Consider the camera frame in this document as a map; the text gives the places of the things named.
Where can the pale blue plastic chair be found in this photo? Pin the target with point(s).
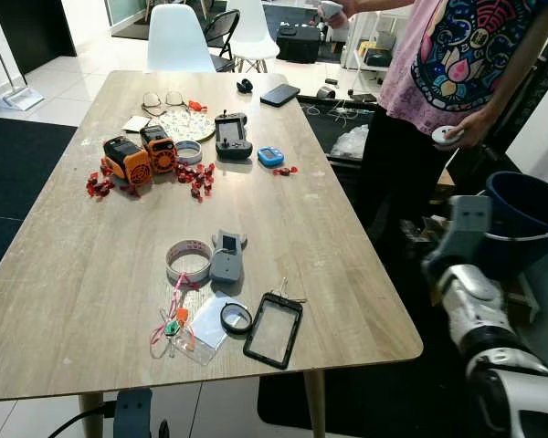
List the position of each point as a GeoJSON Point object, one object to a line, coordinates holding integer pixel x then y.
{"type": "Point", "coordinates": [178, 41]}

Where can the small silver cylinder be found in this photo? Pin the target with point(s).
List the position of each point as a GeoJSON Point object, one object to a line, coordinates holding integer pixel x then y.
{"type": "Point", "coordinates": [326, 92]}

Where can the person's right forearm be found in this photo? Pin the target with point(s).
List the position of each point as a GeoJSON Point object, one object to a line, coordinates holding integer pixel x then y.
{"type": "Point", "coordinates": [374, 5]}

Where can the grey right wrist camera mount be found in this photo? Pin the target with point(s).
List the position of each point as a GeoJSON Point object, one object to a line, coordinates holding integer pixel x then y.
{"type": "Point", "coordinates": [466, 224]}

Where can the black open crate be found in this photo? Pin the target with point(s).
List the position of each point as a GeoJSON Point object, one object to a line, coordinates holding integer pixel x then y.
{"type": "Point", "coordinates": [324, 114]}

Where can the person's left forearm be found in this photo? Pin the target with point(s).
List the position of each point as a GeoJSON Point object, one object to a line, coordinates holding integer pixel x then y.
{"type": "Point", "coordinates": [522, 64]}

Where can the person in pink patterned shirt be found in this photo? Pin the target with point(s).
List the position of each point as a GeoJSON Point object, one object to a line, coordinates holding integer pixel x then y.
{"type": "Point", "coordinates": [457, 55]}

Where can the silver keys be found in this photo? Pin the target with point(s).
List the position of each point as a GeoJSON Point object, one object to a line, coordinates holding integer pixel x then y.
{"type": "Point", "coordinates": [286, 292]}

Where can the round patterned white plate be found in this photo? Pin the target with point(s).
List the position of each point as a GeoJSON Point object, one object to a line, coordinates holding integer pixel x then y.
{"type": "Point", "coordinates": [187, 125]}

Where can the black badge holder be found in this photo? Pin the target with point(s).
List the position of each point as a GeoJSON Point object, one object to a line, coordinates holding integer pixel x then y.
{"type": "Point", "coordinates": [249, 347]}

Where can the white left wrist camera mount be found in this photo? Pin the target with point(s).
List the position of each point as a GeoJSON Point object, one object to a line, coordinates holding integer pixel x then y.
{"type": "Point", "coordinates": [132, 412]}

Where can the white floor stand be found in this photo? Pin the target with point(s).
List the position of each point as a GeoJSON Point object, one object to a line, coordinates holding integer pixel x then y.
{"type": "Point", "coordinates": [20, 99]}

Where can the white storage rack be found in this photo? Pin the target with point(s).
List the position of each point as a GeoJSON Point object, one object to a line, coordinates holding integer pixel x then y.
{"type": "Point", "coordinates": [379, 46]}

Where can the white tape roll red print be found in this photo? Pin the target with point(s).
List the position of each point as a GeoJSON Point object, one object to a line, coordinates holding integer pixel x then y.
{"type": "Point", "coordinates": [175, 266]}

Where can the grey handheld device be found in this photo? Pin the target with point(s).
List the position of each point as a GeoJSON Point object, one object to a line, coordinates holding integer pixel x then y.
{"type": "Point", "coordinates": [226, 260]}

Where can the thin frame eyeglasses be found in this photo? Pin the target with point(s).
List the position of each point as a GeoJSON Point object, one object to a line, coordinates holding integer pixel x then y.
{"type": "Point", "coordinates": [152, 99]}

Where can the white plastic chair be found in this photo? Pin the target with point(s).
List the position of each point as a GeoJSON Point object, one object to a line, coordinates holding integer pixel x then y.
{"type": "Point", "coordinates": [254, 32]}

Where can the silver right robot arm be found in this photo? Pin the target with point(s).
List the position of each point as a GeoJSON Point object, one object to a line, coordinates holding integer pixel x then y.
{"type": "Point", "coordinates": [479, 306]}

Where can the white paper card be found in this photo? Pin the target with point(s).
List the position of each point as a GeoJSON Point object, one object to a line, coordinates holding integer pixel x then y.
{"type": "Point", "coordinates": [136, 124]}

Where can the person's left hand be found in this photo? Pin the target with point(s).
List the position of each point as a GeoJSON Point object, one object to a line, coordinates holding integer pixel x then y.
{"type": "Point", "coordinates": [479, 128]}

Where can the person's right hand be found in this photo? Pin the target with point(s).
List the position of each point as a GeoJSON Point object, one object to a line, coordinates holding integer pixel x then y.
{"type": "Point", "coordinates": [345, 8]}

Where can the large orange black device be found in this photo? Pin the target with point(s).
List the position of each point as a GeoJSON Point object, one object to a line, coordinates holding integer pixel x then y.
{"type": "Point", "coordinates": [126, 162]}

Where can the black equipment case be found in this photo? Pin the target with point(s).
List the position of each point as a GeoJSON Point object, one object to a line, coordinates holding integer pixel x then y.
{"type": "Point", "coordinates": [299, 44]}

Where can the black floor mat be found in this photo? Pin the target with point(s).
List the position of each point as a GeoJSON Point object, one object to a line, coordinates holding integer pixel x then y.
{"type": "Point", "coordinates": [18, 173]}

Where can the light wooden table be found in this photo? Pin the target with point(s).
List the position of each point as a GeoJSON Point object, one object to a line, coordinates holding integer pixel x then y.
{"type": "Point", "coordinates": [73, 274]}

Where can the white handheld controller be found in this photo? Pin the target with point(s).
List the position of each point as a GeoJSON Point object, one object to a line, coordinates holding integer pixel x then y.
{"type": "Point", "coordinates": [328, 11]}
{"type": "Point", "coordinates": [446, 136]}

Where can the dark blue bucket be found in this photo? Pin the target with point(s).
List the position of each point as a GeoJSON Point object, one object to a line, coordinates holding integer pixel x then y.
{"type": "Point", "coordinates": [530, 210]}

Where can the small orange black device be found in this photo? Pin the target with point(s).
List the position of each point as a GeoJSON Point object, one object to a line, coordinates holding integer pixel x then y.
{"type": "Point", "coordinates": [160, 151]}

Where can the black smartphone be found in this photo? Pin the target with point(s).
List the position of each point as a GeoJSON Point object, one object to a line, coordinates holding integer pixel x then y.
{"type": "Point", "coordinates": [280, 95]}

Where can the small silver tape roll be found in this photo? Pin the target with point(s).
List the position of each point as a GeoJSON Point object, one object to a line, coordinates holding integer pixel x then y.
{"type": "Point", "coordinates": [188, 153]}

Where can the red wrapped candy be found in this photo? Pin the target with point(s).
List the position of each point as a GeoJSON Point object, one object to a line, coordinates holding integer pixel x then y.
{"type": "Point", "coordinates": [184, 172]}
{"type": "Point", "coordinates": [288, 170]}
{"type": "Point", "coordinates": [206, 175]}
{"type": "Point", "coordinates": [103, 191]}
{"type": "Point", "coordinates": [93, 182]}
{"type": "Point", "coordinates": [199, 192]}

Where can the small black clip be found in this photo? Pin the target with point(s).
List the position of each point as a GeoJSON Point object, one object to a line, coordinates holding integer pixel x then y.
{"type": "Point", "coordinates": [245, 87]}

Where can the small red orange item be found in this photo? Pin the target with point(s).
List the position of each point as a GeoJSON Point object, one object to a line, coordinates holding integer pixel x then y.
{"type": "Point", "coordinates": [196, 106]}

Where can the clear plastic bag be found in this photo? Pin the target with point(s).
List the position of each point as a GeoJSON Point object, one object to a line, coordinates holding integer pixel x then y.
{"type": "Point", "coordinates": [352, 143]}

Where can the grey drone remote controller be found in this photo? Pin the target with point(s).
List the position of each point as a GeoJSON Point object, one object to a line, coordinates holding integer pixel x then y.
{"type": "Point", "coordinates": [233, 137]}

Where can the clear plastic card sleeve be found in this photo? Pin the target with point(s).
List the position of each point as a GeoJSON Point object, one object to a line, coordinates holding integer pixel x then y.
{"type": "Point", "coordinates": [208, 328]}

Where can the small blue device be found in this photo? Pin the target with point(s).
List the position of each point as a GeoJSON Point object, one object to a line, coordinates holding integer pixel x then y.
{"type": "Point", "coordinates": [270, 157]}

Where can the black folding chair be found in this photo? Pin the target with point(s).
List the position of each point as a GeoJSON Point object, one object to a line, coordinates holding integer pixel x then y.
{"type": "Point", "coordinates": [221, 27]}

